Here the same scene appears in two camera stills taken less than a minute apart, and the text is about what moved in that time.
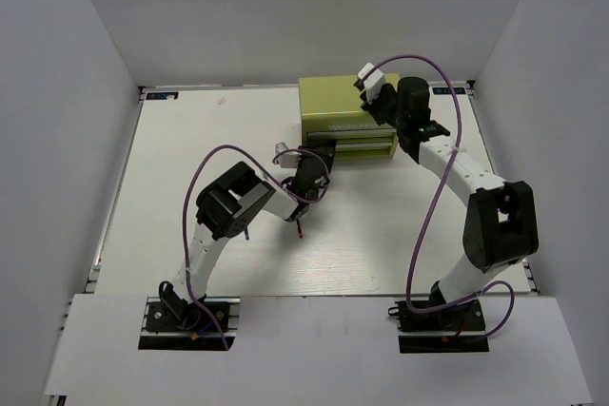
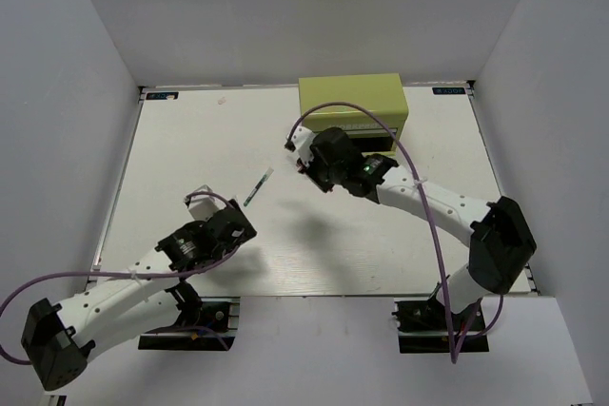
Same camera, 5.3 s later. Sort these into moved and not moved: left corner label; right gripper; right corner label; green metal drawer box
Moved: right gripper
Not moved: left corner label; right corner label; green metal drawer box
